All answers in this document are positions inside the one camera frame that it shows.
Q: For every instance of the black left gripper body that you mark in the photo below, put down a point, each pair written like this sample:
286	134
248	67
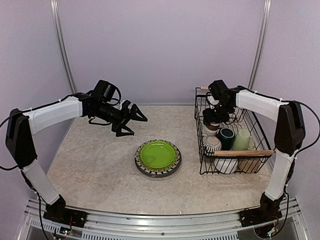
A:
119	118

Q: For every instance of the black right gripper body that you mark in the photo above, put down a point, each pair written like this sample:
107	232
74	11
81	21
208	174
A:
221	114

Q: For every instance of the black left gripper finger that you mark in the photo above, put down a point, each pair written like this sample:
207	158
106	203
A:
123	130
136	114

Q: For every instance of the brown white small bowl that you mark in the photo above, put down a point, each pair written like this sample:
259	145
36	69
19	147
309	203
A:
211	129

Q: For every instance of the dark green mug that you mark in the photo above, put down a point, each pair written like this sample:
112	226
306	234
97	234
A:
226	136

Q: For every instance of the yellow green woven plate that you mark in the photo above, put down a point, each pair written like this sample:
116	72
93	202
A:
157	170

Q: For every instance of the lime green plate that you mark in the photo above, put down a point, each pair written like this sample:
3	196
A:
157	154

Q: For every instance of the white plate dark stripes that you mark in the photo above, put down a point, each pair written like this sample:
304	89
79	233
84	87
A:
157	158

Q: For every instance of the grey reindeer plate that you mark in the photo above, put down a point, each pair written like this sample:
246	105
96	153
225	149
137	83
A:
161	174

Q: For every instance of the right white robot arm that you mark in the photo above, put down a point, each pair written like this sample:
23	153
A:
289	135

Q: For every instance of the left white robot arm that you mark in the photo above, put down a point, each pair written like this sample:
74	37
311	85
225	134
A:
23	126

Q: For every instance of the striped black white cup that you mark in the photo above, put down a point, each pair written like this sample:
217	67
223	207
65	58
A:
211	144

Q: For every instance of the light green cup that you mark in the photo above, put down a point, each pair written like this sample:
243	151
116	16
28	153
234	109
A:
242	140

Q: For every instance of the clear glass cup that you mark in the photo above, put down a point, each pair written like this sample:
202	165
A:
251	145

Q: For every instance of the beige cup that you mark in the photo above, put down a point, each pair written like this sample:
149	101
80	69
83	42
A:
249	165

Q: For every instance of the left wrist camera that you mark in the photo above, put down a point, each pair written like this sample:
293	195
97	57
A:
107	93

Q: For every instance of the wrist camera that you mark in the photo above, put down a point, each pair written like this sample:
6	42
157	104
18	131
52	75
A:
218	90
107	93

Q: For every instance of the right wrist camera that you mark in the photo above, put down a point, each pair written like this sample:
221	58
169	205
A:
218	90

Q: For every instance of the black wire dish rack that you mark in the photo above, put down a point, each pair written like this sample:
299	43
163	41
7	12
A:
238	119

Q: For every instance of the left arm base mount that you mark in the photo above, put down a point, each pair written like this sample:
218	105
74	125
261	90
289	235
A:
70	217

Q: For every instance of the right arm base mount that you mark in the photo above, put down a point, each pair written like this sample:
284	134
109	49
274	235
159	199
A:
249	217

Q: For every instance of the aluminium front rail frame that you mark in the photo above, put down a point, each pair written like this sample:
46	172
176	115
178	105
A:
104	225

